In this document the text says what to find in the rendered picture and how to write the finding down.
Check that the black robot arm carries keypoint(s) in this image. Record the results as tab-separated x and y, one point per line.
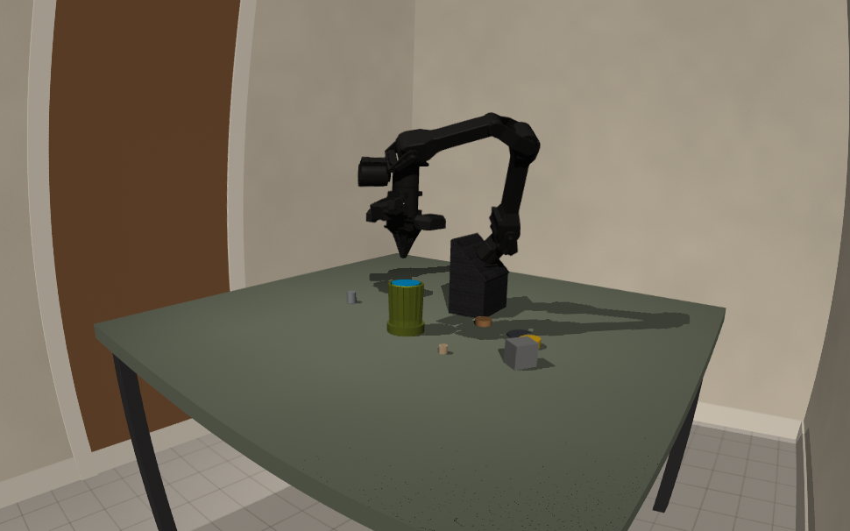
415	147

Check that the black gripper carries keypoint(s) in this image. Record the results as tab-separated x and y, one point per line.
410	228

